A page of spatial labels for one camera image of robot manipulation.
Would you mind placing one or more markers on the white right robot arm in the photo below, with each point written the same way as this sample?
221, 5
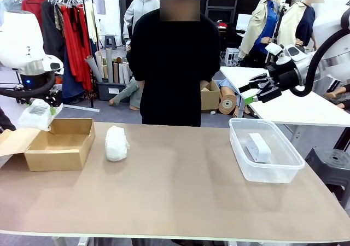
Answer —
333, 46

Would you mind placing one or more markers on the black plastic stool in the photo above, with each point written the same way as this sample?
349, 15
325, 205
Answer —
333, 161

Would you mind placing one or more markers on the clock with printed label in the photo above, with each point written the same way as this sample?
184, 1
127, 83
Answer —
35, 117

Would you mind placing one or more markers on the white computer case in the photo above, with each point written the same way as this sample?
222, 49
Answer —
232, 57

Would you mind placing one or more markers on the grey plastic stool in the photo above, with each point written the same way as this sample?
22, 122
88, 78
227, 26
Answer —
110, 41

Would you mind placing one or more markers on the thick bubble-wrapped clock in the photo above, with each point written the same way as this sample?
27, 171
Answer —
117, 145

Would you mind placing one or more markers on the person's right forearm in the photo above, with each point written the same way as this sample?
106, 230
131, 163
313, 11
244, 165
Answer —
141, 85

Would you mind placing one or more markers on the lying mannequin pale blue shirt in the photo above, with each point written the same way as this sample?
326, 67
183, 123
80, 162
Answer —
225, 84

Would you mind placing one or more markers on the white metal floor rail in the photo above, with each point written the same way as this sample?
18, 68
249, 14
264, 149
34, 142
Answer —
82, 108

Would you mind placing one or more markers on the mannequin cream vest navy shirt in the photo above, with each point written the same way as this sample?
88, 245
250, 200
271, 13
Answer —
298, 19

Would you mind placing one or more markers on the clear plastic container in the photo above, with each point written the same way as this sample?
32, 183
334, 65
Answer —
273, 175

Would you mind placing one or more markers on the seated mannequin in green sweater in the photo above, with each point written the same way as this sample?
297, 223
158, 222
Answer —
131, 93

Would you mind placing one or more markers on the long red dress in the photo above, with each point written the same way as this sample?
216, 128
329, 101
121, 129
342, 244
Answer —
76, 52

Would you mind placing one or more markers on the mannequin beige coat black hat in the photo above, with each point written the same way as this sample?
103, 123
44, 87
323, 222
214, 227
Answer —
262, 24

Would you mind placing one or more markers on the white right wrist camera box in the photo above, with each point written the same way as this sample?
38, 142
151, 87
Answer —
273, 48

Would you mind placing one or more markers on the big brown paper roll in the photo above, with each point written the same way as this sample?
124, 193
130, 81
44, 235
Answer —
228, 104

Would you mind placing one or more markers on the black tripod pole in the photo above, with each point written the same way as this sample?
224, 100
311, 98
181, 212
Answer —
278, 27

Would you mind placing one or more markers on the orange cloth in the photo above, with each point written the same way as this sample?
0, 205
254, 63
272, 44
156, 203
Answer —
58, 79

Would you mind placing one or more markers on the cream hanging garment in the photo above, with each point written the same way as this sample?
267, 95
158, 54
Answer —
93, 24

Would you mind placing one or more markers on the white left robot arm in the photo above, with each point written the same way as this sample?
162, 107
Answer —
19, 38

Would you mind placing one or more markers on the white monitor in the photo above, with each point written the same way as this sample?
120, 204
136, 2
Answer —
243, 22

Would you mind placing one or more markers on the pale grey-blue garment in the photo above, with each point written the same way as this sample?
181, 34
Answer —
13, 2

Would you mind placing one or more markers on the brown cardboard roll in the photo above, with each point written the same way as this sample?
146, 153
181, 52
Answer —
116, 73

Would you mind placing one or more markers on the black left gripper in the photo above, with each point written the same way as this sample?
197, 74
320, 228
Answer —
37, 82

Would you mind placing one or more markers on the beige cardboard roll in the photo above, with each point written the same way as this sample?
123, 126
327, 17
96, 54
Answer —
99, 63

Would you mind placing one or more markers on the lying bare mannequin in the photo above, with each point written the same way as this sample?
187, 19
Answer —
335, 96

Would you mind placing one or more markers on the navy blue garment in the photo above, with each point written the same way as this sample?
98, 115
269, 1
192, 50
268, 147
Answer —
73, 76

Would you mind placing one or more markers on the dark hanging garment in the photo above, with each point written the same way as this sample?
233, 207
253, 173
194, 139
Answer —
50, 32

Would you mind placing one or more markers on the small brown cardboard box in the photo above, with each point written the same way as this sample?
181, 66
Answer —
210, 98

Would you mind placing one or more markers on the short red garment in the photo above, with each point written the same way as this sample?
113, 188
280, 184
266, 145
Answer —
32, 6

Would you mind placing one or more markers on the tall grey cardboard roll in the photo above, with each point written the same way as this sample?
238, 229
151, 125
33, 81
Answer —
109, 65

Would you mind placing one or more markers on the white unwrapped digital clock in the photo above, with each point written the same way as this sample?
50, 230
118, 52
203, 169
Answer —
258, 147

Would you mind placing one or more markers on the open brown cardboard box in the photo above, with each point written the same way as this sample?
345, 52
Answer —
54, 158

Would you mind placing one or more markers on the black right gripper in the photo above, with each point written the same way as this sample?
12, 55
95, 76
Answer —
287, 75

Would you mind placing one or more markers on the tilted grey cardboard roll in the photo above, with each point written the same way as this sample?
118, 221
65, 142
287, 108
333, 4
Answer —
94, 69

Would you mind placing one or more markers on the white paper roll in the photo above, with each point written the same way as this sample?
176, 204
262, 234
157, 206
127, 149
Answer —
121, 75
126, 75

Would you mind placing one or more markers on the person in black sweater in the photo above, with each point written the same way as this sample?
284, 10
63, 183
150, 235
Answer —
172, 65

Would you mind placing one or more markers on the grey storage bin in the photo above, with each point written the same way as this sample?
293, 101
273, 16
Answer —
105, 93

